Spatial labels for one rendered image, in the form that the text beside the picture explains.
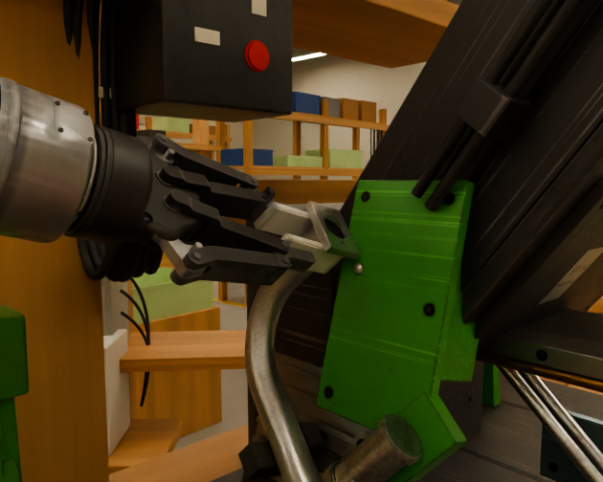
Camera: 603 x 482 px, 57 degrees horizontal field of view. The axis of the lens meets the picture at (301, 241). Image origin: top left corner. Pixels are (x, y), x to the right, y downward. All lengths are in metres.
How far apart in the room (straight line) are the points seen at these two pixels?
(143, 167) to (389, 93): 11.05
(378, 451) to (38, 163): 0.29
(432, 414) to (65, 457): 0.43
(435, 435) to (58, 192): 0.30
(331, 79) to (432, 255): 11.89
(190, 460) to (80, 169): 0.59
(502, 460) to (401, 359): 0.41
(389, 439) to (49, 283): 0.39
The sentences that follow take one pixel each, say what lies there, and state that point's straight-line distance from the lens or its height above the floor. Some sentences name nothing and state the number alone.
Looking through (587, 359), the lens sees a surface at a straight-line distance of 0.52.
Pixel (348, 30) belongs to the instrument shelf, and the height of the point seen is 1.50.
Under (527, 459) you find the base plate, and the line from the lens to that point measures 0.86.
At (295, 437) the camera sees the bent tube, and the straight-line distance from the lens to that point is 0.51.
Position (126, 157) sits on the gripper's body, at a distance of 0.37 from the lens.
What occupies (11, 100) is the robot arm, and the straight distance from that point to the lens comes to 0.34.
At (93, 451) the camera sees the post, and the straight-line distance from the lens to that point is 0.72.
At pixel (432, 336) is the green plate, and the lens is 0.45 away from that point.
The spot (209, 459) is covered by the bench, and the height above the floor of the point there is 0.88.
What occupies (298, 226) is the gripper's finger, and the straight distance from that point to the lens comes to 0.50.
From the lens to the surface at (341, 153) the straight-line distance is 6.72.
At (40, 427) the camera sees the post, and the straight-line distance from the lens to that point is 0.69.
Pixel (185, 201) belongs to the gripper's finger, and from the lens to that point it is 0.39.
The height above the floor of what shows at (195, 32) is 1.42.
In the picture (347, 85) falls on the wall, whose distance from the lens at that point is 12.01.
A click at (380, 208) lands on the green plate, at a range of 0.50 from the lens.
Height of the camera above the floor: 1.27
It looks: 6 degrees down
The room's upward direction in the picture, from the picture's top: straight up
